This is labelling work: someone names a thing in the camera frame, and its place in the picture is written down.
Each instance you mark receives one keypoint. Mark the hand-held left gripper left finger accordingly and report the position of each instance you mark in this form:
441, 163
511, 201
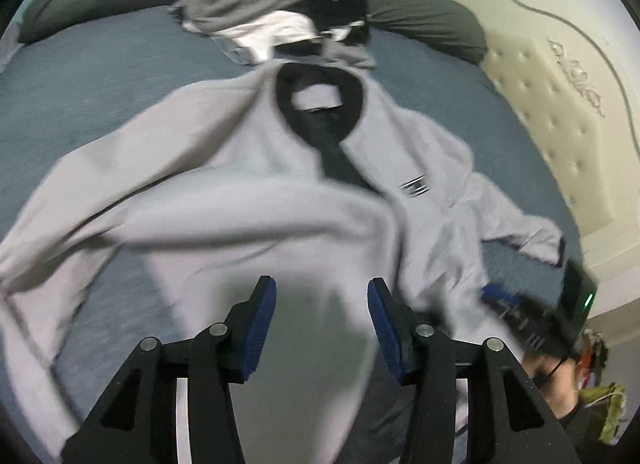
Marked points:
260, 329

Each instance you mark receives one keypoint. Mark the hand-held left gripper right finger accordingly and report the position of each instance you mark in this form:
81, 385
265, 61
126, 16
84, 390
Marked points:
387, 329

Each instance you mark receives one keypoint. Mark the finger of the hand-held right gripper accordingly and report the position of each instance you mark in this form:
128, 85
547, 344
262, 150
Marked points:
502, 299

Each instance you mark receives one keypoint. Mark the light grey jacket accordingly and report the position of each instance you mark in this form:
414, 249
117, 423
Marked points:
225, 194

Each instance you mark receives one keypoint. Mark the person's right forearm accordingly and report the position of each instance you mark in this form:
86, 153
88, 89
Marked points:
580, 439

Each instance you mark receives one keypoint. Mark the person's right hand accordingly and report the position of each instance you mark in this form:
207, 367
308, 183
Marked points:
557, 389

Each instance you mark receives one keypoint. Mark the yellow green plastic bag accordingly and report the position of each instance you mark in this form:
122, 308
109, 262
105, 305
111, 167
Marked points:
607, 409

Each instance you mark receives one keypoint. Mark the cream tufted headboard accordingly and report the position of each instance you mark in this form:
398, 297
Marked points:
550, 118

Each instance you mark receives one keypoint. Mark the blue patterned bed sheet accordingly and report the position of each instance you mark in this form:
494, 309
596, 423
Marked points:
100, 68

